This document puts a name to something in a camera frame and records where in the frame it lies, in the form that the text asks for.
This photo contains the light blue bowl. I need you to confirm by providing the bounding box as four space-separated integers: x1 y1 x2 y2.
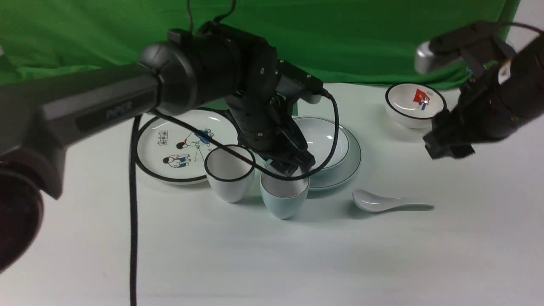
294 117 350 170

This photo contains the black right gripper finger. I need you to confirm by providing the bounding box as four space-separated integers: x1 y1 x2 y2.
423 125 475 159

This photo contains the green backdrop cloth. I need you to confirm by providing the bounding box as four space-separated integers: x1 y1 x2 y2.
0 0 519 89

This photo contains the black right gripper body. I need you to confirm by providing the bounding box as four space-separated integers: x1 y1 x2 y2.
444 65 528 145

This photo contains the white plate with cartoon figures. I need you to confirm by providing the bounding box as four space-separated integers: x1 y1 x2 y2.
136 107 238 185

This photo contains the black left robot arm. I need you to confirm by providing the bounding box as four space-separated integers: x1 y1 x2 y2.
0 21 324 271

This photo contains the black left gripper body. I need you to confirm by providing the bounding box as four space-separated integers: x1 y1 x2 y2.
225 59 324 159

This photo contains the small white bowl red flag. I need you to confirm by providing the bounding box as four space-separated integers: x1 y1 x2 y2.
385 82 447 129

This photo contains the white cup with black rim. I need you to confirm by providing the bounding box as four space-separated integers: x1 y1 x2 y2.
204 147 255 203

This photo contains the white ceramic spoon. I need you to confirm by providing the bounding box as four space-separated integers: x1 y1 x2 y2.
352 189 435 213

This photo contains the light blue plate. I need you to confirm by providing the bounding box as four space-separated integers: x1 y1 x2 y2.
309 125 361 191

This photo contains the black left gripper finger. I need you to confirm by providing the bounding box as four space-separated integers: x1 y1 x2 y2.
268 149 315 177

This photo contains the light blue cup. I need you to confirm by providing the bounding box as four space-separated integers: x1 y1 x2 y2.
259 173 310 220

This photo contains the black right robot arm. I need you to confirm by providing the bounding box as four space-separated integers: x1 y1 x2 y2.
420 34 544 159

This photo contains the silver camera on right gripper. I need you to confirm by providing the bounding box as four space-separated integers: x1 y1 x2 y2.
414 21 516 78

